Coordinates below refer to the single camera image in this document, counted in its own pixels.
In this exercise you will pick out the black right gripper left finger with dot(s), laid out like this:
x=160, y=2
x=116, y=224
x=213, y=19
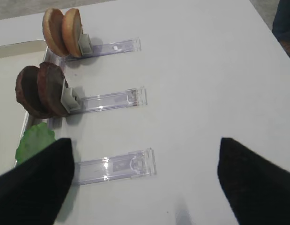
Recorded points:
x=33, y=192

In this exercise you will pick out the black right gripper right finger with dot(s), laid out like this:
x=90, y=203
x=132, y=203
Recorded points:
x=257, y=190

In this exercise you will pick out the green lettuce leaf on rack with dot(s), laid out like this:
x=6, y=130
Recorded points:
x=34, y=140

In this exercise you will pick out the inner brown meat patty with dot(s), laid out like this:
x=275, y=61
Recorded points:
x=26, y=90

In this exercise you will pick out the brown meat patty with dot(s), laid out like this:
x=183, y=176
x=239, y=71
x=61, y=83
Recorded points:
x=41, y=86
x=26, y=90

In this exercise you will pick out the clear lettuce pusher track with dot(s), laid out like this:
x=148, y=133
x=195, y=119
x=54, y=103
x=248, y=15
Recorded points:
x=128, y=166

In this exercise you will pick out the outer brown meat patty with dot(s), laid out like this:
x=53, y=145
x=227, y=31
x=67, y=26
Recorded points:
x=41, y=86

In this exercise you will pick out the white metal tray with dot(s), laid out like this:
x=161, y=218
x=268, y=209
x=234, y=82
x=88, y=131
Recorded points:
x=13, y=58

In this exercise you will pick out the grey patty pusher block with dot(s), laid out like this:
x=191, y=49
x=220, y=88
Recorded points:
x=70, y=99

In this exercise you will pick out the clear patty pusher track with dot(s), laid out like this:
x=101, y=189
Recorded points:
x=123, y=99

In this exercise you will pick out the grey bun pusher block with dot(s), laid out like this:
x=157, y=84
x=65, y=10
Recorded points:
x=85, y=44

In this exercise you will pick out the dark blue seated person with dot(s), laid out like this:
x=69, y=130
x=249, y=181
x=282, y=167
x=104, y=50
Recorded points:
x=281, y=25

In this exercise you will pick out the inner right bun half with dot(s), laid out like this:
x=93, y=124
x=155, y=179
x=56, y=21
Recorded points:
x=52, y=31

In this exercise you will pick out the bun half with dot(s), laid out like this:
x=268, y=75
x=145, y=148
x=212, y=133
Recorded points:
x=71, y=31
x=52, y=31

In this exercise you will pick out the outer right bun half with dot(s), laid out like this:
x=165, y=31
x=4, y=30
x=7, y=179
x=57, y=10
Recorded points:
x=71, y=31

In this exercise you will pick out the clear bun pusher track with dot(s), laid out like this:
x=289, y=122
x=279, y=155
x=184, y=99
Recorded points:
x=130, y=45

